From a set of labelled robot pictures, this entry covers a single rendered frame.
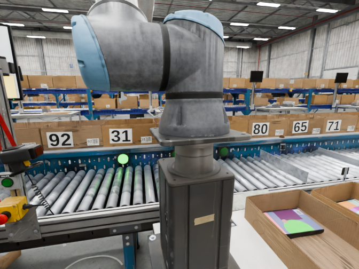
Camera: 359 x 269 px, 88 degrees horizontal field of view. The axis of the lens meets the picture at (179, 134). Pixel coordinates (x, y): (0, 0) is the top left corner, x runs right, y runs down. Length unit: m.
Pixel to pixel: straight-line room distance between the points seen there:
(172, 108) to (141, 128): 0.99
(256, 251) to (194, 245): 0.29
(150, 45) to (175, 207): 0.37
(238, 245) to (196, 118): 0.53
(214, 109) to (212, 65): 0.10
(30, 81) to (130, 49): 6.22
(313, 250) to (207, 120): 0.61
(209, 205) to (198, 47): 0.38
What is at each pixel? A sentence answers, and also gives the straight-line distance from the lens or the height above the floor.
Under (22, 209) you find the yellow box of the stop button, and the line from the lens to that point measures 1.00.
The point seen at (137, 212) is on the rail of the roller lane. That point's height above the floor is 0.72.
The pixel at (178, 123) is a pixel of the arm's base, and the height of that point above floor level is 1.21.
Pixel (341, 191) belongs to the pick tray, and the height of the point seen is 0.81.
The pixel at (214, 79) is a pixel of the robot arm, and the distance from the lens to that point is 0.45.
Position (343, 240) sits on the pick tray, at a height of 0.76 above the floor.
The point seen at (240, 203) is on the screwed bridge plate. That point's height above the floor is 0.75.
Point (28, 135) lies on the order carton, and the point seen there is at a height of 1.00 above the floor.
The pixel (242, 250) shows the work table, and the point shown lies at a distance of 0.79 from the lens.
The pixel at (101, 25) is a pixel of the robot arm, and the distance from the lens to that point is 0.43.
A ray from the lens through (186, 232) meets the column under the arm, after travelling 0.54.
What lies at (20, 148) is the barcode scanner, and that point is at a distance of 0.88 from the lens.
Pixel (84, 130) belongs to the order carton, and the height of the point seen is 1.02.
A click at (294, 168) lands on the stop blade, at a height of 0.79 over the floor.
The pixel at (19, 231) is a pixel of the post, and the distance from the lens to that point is 1.10.
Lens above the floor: 1.29
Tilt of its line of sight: 13 degrees down
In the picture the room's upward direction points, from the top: straight up
